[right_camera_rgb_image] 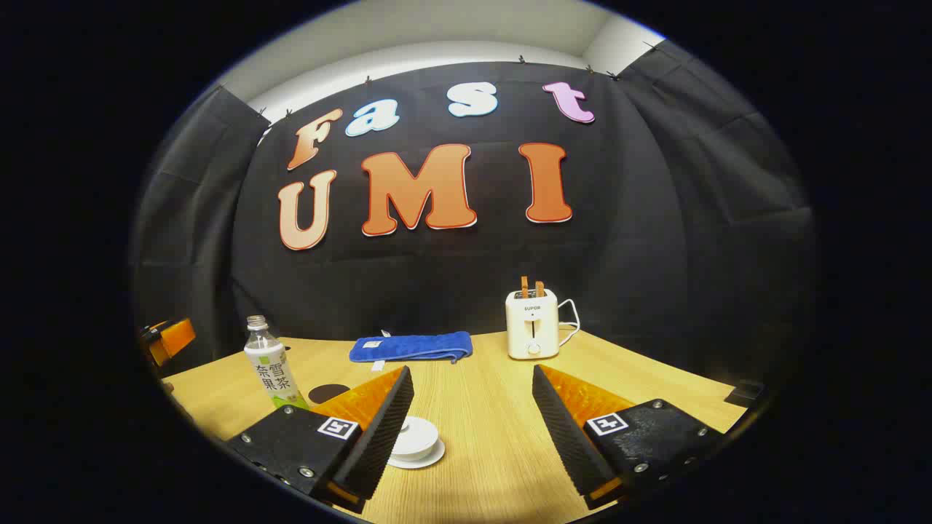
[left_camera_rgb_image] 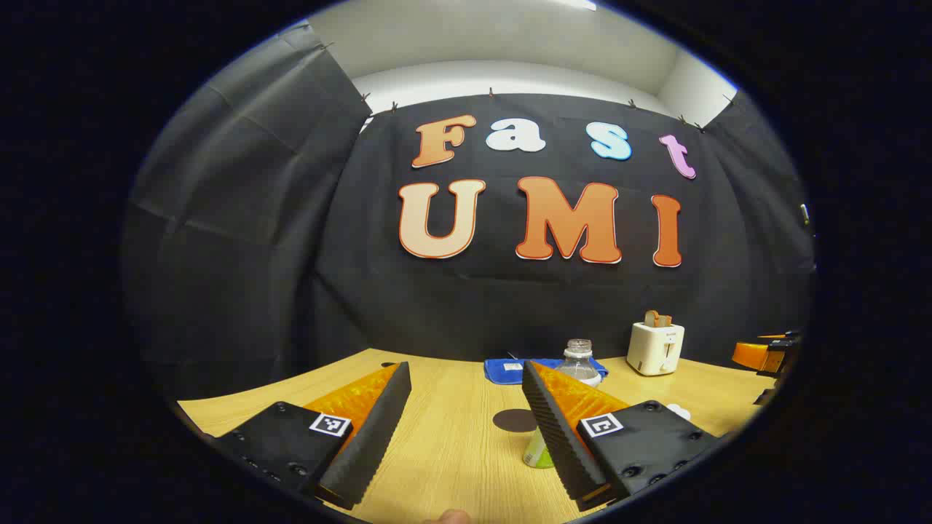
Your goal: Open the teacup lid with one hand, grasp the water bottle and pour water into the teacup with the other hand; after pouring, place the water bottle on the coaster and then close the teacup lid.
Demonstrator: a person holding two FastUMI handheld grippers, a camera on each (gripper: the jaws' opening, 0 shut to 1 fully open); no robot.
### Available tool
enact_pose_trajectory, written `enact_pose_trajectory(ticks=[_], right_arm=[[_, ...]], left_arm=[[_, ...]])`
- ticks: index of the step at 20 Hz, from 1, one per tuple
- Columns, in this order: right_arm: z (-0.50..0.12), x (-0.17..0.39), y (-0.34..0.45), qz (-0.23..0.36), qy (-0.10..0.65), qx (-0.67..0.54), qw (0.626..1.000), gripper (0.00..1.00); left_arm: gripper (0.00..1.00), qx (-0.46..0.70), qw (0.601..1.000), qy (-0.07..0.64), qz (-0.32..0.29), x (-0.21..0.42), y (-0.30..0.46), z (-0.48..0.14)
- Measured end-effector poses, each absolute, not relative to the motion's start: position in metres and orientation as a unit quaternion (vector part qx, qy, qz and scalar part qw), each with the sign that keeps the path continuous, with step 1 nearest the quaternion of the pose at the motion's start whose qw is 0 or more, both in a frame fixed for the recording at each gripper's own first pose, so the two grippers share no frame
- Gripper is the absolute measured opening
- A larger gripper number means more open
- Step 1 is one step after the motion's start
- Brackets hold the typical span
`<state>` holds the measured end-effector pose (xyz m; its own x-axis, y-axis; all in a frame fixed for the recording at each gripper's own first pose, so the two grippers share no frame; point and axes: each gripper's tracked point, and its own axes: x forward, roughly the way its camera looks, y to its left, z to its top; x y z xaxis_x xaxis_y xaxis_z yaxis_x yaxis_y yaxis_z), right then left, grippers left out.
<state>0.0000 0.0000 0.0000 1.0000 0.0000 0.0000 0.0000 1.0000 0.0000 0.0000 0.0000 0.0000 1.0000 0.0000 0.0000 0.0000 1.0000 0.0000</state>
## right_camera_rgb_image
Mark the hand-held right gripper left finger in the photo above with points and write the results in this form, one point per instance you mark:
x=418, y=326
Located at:
x=378, y=437

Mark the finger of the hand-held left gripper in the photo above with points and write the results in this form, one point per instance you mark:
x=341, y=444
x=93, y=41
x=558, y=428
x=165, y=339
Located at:
x=175, y=338

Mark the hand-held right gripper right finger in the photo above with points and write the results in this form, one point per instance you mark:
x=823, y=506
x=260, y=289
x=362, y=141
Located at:
x=564, y=437

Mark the white teacup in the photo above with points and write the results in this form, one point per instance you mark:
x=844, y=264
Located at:
x=415, y=451

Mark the dark round coaster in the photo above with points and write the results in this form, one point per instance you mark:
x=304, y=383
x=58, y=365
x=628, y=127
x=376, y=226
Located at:
x=328, y=393

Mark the clear water bottle green label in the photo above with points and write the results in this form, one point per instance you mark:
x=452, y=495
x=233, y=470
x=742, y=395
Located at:
x=271, y=367

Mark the white saucer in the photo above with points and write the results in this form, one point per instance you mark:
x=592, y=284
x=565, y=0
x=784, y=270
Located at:
x=435, y=458

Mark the blue folded towel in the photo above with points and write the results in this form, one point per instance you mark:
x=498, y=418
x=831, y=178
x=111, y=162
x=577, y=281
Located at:
x=411, y=346

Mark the cream toaster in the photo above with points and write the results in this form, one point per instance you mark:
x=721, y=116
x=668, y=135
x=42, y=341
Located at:
x=531, y=327

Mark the black table clamp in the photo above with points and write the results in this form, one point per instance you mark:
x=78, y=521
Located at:
x=744, y=394

